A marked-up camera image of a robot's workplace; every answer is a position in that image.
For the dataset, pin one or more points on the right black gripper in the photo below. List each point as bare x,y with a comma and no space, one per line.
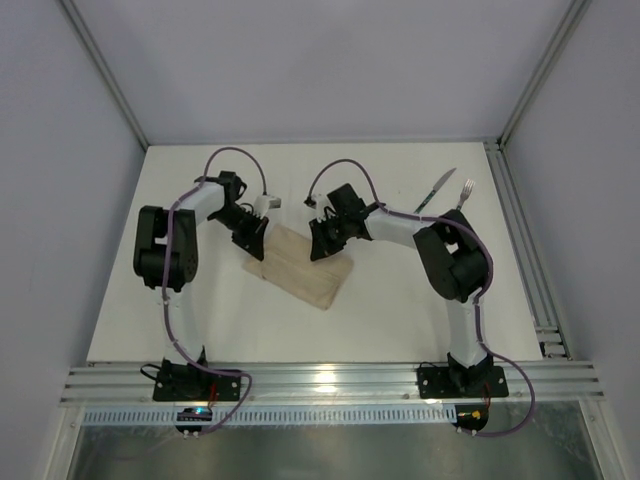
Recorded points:
324,235

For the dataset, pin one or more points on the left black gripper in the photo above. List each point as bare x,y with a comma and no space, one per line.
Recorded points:
250,233

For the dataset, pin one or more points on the beige cloth napkin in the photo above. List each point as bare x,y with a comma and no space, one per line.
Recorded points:
287,265

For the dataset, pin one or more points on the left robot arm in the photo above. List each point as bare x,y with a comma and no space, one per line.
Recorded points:
166,258

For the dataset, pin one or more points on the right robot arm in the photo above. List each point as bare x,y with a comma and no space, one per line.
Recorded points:
455,265

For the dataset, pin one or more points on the left controller board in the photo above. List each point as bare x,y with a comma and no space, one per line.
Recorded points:
191,421

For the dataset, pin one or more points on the controller board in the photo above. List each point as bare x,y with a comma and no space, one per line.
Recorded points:
191,421
470,419

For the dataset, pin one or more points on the right controller board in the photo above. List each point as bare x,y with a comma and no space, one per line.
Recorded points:
470,419

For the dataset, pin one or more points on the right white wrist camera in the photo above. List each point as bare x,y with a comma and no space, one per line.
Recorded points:
321,206

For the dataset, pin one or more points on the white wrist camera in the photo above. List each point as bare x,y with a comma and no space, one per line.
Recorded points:
264,204
321,206

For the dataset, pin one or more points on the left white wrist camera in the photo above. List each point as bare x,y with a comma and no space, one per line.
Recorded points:
264,204

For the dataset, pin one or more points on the front aluminium rail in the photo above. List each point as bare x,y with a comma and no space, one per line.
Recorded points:
324,383

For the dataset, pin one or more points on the knife with green handle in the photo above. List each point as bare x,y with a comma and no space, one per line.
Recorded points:
434,190

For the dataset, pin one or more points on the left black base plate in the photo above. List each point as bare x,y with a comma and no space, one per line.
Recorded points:
185,384

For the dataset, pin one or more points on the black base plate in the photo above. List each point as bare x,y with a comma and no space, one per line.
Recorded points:
434,382
185,384

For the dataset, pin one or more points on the fork with green handle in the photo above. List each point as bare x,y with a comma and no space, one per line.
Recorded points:
465,193

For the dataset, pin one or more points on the slotted cable duct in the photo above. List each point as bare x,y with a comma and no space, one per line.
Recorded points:
270,415

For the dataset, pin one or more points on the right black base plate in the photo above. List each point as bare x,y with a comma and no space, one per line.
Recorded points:
434,382

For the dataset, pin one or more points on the right aluminium side rail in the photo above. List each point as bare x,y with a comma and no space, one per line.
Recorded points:
546,317

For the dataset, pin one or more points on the left aluminium frame post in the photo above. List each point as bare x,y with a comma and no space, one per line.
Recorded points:
88,42

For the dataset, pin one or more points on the aluminium frame post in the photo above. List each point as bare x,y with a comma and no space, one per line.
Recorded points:
551,55
88,42

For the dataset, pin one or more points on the right aluminium frame post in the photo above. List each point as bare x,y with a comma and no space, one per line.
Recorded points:
551,55

